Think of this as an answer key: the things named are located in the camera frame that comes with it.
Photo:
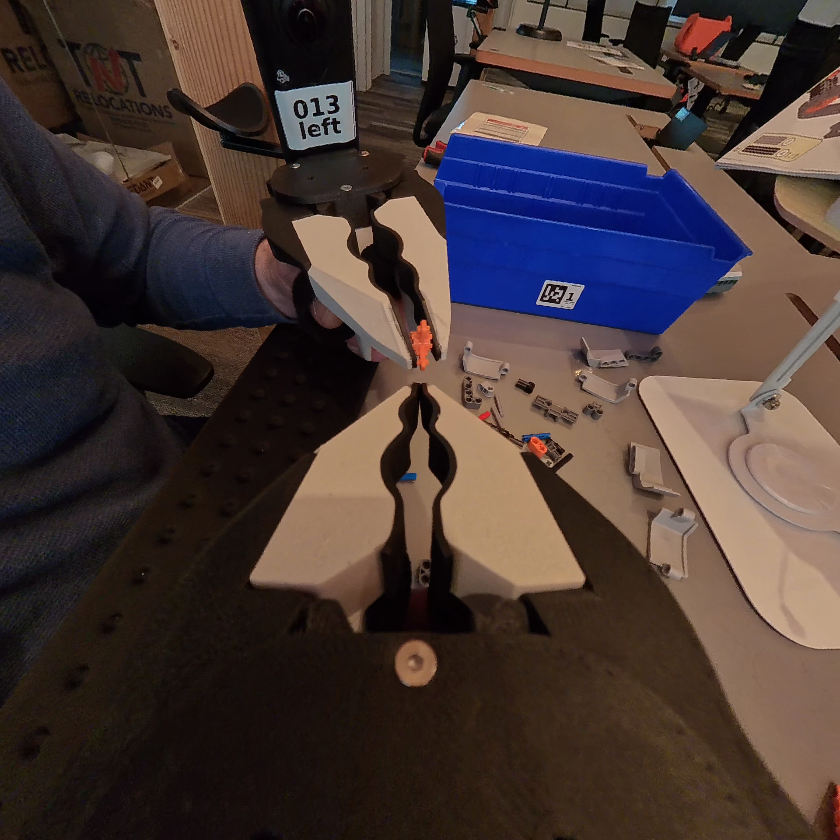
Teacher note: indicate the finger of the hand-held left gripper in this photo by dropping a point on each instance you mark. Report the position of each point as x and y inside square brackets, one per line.
[341, 275]
[426, 262]

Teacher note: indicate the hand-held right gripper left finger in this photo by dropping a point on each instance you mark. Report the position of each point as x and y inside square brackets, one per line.
[328, 525]

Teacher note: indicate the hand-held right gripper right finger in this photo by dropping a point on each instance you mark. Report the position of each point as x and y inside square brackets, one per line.
[512, 525]

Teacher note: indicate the small orange connector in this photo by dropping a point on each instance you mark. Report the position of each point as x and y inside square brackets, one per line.
[421, 344]

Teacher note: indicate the small assembly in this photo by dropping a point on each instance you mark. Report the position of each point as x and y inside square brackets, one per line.
[423, 572]

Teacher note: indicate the light grey curved panel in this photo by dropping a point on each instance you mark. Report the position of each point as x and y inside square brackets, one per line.
[482, 364]
[604, 387]
[669, 544]

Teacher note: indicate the person's left forearm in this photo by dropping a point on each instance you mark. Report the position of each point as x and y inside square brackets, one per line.
[197, 269]

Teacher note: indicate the person's left hand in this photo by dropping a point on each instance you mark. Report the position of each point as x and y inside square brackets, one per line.
[275, 282]

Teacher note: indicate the short black axle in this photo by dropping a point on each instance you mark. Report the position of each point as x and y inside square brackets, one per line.
[564, 461]

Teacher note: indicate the dark grey pin block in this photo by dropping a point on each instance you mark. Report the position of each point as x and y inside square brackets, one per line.
[554, 450]

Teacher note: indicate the pile of small technic pieces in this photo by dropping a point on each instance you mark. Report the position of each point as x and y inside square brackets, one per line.
[510, 435]

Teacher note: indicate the black chair armrest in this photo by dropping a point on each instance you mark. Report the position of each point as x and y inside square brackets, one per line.
[236, 111]
[164, 364]

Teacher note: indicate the wooden pillar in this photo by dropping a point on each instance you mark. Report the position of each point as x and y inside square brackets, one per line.
[216, 98]

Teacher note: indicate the black dimpled pad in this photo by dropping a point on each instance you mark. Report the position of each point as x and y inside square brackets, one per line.
[229, 459]

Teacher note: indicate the dark grey double cross block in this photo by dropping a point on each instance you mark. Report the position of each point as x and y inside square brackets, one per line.
[554, 410]

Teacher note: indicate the blue storage bin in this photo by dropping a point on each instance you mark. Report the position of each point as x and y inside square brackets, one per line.
[558, 229]

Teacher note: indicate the small light grey connector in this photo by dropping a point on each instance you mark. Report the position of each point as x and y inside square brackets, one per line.
[487, 390]

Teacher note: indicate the short dark grey angled beam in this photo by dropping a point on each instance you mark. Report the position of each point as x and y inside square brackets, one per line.
[470, 394]

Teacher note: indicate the small dark grey connector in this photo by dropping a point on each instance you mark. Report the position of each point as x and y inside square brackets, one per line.
[593, 411]

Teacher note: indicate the black pin connector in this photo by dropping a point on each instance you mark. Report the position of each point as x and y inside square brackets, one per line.
[525, 385]

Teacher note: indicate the light grey boxy panel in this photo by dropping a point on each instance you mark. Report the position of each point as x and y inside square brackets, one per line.
[646, 466]

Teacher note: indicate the light grey panel with holes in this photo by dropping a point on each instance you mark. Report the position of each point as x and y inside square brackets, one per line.
[604, 358]

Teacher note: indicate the large printed cardboard box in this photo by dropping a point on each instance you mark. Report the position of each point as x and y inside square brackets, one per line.
[118, 79]

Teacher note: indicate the open cardboard box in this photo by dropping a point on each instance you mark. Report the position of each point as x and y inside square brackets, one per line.
[154, 180]

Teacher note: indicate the white book stand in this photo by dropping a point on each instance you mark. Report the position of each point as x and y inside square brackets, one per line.
[709, 472]

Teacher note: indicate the dark grey straight beam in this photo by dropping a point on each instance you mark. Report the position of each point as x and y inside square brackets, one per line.
[643, 355]

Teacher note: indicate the background wooden table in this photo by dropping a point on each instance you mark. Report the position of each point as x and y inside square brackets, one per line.
[564, 62]

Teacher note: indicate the dark teal container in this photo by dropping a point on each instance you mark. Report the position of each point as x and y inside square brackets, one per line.
[682, 128]

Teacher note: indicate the grey toy hub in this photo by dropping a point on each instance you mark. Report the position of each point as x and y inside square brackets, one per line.
[725, 282]

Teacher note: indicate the orange plastic case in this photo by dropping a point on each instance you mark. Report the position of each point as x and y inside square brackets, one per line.
[702, 36]

